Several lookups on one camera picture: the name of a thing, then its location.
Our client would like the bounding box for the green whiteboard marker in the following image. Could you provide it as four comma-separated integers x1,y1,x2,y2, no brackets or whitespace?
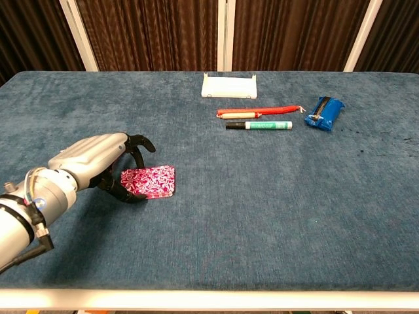
225,120,293,130

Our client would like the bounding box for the blue snack packet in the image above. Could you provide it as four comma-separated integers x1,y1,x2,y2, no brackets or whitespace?
304,96,346,132

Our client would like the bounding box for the white plastic tray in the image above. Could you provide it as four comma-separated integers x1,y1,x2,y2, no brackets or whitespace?
201,72,259,99

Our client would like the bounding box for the white frame post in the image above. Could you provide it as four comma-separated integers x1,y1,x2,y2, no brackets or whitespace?
217,0,236,72
342,0,384,72
58,0,100,72

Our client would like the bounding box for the brown pleated curtain panel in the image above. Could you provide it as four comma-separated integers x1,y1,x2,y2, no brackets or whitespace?
231,0,371,72
75,0,219,72
0,0,86,86
355,0,419,73

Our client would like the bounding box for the blue fabric table cover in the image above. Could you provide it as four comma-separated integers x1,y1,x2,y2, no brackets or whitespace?
0,71,419,292

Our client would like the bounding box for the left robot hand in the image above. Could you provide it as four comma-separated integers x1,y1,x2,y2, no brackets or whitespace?
48,131,156,203

